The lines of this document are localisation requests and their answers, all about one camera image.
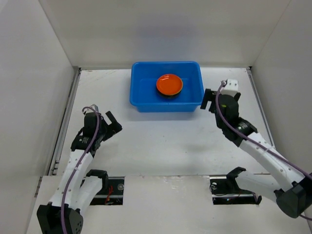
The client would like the orange plate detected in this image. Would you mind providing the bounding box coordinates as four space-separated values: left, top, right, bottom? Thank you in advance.
156 74 183 96

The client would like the black plate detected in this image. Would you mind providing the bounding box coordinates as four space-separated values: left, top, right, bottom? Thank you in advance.
156 90 181 99

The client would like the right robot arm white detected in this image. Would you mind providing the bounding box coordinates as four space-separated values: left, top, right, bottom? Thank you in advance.
200 89 312 218

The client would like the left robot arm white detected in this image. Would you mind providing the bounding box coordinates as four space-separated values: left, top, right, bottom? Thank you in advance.
37 105 122 234

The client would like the blue plastic bin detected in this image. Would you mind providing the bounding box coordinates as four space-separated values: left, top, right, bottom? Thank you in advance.
130 61 204 113

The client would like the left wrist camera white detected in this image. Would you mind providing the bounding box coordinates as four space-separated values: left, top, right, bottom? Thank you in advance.
82 104 99 114

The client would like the metal side rail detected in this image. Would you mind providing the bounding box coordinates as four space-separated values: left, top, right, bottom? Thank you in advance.
45 66 81 176

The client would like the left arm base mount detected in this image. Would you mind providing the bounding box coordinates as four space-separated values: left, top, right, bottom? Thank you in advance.
90 177 125 206

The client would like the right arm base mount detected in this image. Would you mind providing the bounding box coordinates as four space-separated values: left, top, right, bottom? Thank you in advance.
209 175 262 205

